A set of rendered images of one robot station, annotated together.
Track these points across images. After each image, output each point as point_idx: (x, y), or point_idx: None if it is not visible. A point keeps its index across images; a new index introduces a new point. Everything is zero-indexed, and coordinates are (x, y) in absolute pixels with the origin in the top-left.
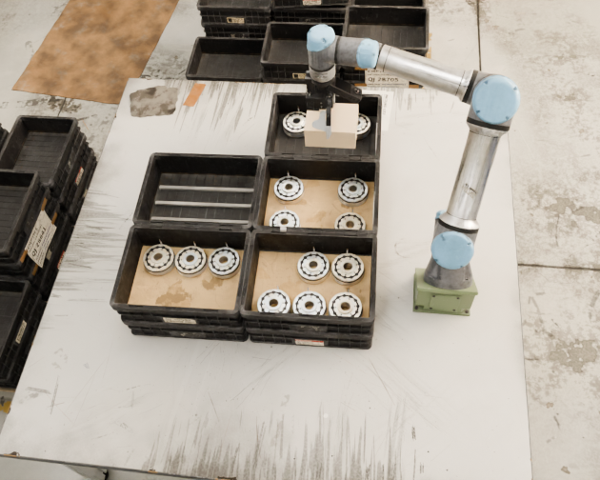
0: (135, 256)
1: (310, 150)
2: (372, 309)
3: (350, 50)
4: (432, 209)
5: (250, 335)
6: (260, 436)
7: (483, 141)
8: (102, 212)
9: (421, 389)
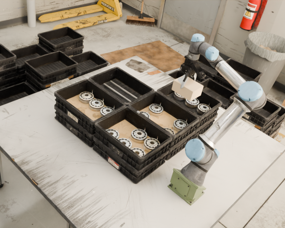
0: (79, 90)
1: None
2: (145, 155)
3: (205, 47)
4: None
5: (94, 146)
6: (62, 179)
7: (235, 106)
8: None
9: (142, 213)
